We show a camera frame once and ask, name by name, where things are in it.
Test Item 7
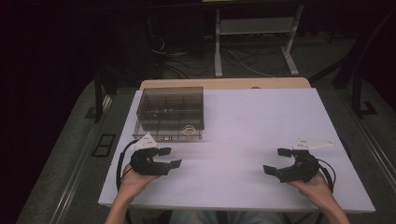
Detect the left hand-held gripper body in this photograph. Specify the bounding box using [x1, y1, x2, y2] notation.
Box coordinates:
[130, 133, 172, 176]

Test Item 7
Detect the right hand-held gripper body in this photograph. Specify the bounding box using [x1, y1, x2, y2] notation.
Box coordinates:
[276, 136, 335, 184]

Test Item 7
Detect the smoky transparent drawer box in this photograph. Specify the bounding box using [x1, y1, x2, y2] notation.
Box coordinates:
[135, 86, 205, 132]

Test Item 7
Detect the person's right hand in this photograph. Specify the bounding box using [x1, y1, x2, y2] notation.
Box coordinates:
[286, 172, 334, 208]

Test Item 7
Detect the person's left hand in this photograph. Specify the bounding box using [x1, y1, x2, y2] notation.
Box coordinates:
[117, 163, 161, 203]

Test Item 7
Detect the white foam board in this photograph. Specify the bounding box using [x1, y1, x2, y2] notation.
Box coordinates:
[97, 88, 376, 214]

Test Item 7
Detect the black metal stand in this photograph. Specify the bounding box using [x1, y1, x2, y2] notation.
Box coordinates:
[351, 74, 378, 119]
[84, 71, 120, 123]

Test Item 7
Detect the wooden table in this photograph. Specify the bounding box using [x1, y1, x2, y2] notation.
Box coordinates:
[138, 77, 312, 91]

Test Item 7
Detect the white metal stand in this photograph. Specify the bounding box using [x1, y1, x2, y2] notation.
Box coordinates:
[214, 4, 304, 78]

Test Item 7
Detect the left hand-held gripper black cable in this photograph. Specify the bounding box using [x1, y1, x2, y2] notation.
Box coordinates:
[116, 139, 138, 192]

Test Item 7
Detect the hand-held gripper black cable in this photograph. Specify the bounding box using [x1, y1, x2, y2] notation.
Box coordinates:
[116, 139, 138, 192]
[317, 158, 337, 194]

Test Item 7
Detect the right hand-held gripper black cable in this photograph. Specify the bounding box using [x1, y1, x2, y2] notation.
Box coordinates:
[317, 158, 337, 194]

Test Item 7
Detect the aluminium rail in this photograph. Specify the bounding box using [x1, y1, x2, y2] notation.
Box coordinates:
[49, 92, 115, 224]
[345, 90, 396, 185]

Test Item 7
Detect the tangle of floor cables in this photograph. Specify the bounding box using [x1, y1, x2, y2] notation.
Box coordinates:
[148, 34, 275, 78]

